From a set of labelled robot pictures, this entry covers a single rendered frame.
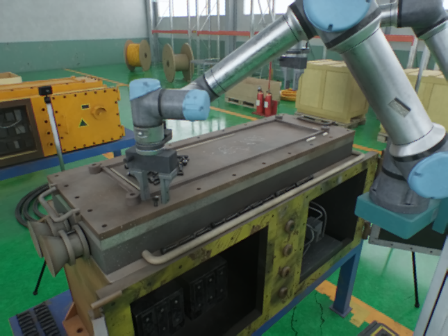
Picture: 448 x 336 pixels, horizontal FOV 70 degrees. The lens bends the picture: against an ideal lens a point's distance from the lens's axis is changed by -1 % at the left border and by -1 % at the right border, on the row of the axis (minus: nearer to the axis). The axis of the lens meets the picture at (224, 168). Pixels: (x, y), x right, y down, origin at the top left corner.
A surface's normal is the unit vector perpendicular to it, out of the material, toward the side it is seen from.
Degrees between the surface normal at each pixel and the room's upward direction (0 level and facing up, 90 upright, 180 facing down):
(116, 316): 90
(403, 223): 90
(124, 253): 90
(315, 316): 0
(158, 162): 90
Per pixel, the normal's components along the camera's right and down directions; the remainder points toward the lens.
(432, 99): -0.74, 0.28
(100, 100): 0.68, 0.30
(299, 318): 0.00, -0.91
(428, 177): -0.11, 0.50
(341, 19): -0.27, 0.29
